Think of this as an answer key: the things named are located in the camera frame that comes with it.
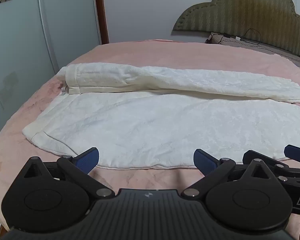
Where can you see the white quilted blanket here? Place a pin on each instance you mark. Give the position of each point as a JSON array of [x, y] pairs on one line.
[[145, 127]]

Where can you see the beige pillow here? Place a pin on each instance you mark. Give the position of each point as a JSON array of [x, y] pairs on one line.
[[230, 41]]

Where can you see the pink bed blanket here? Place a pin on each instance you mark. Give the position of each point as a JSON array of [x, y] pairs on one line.
[[145, 52]]

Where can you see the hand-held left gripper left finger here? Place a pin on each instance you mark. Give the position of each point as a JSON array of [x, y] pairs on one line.
[[87, 159]]

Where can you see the olive padded headboard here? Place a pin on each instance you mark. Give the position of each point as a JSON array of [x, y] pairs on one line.
[[245, 12]]

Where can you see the pale glossy wardrobe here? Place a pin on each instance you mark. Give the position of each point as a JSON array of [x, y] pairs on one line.
[[20, 42]]

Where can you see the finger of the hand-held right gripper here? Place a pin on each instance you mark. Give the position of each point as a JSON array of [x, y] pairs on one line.
[[298, 154], [272, 160]]

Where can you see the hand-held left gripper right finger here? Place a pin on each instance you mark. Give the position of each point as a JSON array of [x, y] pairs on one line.
[[204, 161]]

